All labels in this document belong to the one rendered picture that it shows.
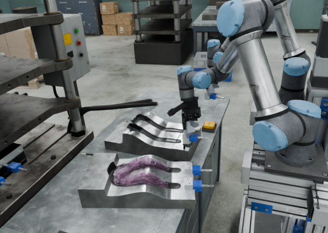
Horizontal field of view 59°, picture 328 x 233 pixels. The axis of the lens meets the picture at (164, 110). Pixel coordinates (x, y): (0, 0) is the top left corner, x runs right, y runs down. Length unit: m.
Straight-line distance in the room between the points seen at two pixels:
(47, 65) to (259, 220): 1.62
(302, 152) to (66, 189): 1.06
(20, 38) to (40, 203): 3.82
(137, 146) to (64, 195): 0.44
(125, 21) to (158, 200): 7.01
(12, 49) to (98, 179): 4.08
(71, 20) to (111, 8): 6.13
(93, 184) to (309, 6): 7.09
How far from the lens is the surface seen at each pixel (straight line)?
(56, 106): 1.80
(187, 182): 1.32
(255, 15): 1.06
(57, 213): 1.42
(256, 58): 1.03
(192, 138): 1.50
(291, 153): 1.20
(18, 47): 5.14
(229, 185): 2.65
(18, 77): 1.60
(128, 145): 1.63
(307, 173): 1.20
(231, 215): 2.41
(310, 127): 1.14
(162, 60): 5.49
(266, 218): 2.15
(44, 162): 1.79
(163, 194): 1.30
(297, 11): 7.84
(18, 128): 1.64
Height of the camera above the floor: 1.76
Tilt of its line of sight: 27 degrees down
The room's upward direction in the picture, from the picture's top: 3 degrees counter-clockwise
